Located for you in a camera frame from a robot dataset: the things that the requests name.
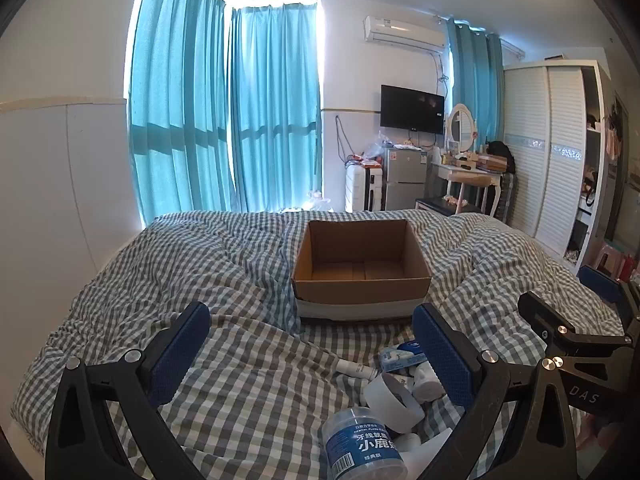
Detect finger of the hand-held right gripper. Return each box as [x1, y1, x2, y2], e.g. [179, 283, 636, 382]
[578, 264, 640, 334]
[518, 290, 636, 356]

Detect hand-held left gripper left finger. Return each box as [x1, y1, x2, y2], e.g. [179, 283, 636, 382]
[44, 301, 211, 480]

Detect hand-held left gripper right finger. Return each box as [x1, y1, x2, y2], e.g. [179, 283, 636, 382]
[412, 303, 584, 480]

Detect grey toothpaste tube white cap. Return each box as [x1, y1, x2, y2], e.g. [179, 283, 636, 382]
[335, 357, 379, 381]

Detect cardboard box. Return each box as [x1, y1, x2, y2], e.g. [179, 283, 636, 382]
[291, 219, 433, 322]

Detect person's right forearm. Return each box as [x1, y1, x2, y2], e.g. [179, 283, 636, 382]
[579, 412, 619, 456]

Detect pink plastic stool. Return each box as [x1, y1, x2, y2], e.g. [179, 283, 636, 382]
[596, 242, 636, 281]

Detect small white plastic bottle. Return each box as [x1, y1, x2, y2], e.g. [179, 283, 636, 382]
[413, 362, 447, 401]

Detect blue white toothpaste box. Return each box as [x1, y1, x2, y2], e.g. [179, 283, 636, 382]
[378, 342, 431, 374]

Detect grey checked blanket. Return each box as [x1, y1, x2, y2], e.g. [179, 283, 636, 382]
[10, 209, 631, 480]

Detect dark ribbed suitcase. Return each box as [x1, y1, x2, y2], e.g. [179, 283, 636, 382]
[499, 172, 516, 221]

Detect clear floss jar blue label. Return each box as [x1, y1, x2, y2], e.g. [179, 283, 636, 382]
[321, 406, 408, 480]

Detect white louvred wardrobe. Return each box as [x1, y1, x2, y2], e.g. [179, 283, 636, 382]
[502, 59, 614, 262]

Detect wooden chair dark seat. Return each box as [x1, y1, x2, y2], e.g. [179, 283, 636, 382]
[415, 194, 469, 217]

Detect hanging pink garment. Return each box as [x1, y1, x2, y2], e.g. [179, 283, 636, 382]
[602, 109, 626, 161]

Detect white vanity table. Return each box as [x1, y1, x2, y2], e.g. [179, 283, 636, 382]
[430, 157, 504, 221]

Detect wooden box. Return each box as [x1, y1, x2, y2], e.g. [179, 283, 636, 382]
[474, 152, 504, 174]

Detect black bag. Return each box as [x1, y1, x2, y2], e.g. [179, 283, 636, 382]
[485, 140, 516, 174]

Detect silver small fridge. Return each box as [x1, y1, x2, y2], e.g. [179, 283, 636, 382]
[382, 145, 432, 212]

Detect white ribbed suitcase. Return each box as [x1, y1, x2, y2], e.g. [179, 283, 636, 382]
[344, 165, 385, 214]

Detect white oval vanity mirror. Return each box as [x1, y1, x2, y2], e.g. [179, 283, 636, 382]
[446, 103, 479, 157]

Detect orange snack packet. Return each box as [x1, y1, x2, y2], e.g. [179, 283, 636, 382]
[347, 153, 384, 170]

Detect clear plastic bag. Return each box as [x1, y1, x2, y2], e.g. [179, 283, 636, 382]
[362, 132, 389, 161]

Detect teal curtain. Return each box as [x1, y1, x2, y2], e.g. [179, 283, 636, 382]
[444, 17, 506, 161]
[127, 0, 237, 227]
[228, 2, 324, 213]

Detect white air conditioner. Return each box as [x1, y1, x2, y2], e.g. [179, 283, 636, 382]
[363, 14, 448, 52]

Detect black wall television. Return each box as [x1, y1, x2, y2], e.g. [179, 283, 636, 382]
[379, 84, 446, 136]

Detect black wall cable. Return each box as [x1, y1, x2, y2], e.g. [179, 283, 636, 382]
[334, 114, 351, 166]

